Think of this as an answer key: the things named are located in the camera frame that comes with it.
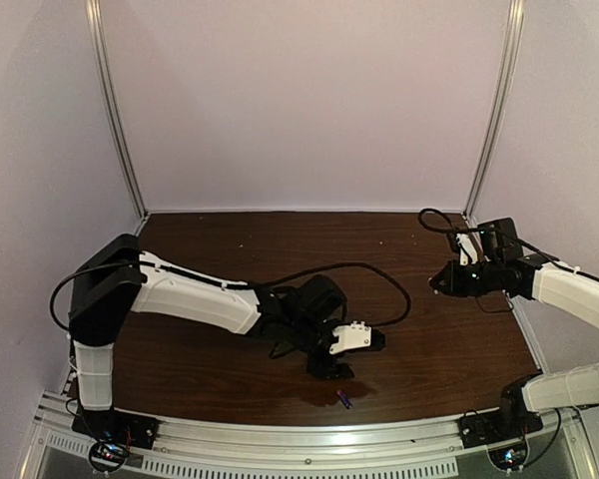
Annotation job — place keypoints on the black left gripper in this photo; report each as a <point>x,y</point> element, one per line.
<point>324,361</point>

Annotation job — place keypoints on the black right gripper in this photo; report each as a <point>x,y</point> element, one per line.
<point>452,278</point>

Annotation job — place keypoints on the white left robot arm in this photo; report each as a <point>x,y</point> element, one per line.
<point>121,279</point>

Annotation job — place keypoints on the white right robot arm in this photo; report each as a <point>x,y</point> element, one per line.
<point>492,257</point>

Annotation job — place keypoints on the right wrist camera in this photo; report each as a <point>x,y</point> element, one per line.
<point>464,247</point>

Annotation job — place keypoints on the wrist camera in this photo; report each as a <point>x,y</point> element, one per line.
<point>354,337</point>
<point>464,247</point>

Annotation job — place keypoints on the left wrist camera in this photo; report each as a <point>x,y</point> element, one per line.
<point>354,337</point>

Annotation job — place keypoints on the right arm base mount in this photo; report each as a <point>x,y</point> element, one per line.
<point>503,430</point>

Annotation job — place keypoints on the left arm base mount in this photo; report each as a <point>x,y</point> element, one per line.
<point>114,434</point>

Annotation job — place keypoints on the right aluminium corner post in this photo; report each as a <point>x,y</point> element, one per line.
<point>508,63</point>

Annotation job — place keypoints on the aluminium corner post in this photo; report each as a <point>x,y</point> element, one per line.
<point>113,113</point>
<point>508,63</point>

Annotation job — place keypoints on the left aluminium corner post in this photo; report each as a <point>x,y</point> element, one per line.
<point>113,113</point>

